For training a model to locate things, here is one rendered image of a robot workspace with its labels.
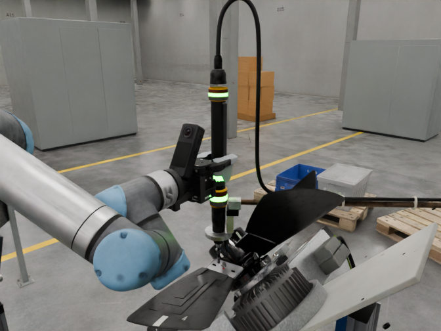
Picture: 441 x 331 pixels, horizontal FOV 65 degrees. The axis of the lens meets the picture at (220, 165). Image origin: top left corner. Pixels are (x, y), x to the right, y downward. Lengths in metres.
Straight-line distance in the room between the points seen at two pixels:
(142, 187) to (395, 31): 13.10
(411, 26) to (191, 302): 12.91
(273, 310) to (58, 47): 6.43
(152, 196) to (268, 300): 0.45
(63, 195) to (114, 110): 6.94
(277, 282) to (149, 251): 0.55
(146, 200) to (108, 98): 6.76
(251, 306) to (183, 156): 0.44
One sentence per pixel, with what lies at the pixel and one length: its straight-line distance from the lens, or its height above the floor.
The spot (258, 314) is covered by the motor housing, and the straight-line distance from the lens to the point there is 0.95.
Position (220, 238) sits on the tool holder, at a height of 1.31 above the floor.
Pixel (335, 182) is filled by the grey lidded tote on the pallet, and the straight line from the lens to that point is 3.77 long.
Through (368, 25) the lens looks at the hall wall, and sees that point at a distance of 13.90.
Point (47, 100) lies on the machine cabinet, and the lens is 6.91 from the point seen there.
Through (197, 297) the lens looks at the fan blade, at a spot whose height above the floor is 1.22.
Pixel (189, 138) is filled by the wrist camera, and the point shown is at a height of 1.57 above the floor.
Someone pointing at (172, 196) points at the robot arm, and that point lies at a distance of 0.65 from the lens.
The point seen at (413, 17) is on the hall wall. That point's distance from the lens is 13.40.
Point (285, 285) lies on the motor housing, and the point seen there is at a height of 1.18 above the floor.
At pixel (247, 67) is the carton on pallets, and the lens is 9.20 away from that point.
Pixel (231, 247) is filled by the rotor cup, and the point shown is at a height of 1.23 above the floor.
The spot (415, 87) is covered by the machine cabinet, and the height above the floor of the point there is 1.05.
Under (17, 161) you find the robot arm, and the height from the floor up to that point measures 1.60.
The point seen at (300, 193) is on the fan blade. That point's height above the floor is 1.45.
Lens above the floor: 1.74
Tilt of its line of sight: 18 degrees down
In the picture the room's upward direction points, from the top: straight up
